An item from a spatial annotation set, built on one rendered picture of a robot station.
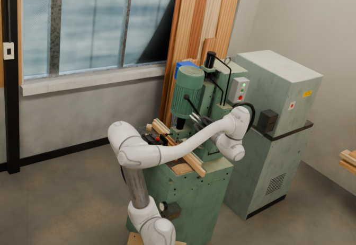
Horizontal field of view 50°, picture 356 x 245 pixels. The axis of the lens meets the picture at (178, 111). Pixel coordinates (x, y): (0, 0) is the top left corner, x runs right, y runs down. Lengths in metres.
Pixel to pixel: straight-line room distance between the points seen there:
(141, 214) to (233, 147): 0.64
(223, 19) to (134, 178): 2.71
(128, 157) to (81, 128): 2.29
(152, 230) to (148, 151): 0.55
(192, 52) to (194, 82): 1.84
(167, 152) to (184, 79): 0.70
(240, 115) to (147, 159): 0.55
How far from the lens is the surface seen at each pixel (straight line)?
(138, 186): 2.08
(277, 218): 3.89
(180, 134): 2.63
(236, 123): 1.97
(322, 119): 4.62
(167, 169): 2.56
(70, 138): 3.99
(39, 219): 3.40
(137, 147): 1.75
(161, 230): 2.13
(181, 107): 2.47
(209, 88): 2.52
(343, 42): 4.40
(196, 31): 4.17
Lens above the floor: 2.40
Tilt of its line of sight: 28 degrees down
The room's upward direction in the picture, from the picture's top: 12 degrees clockwise
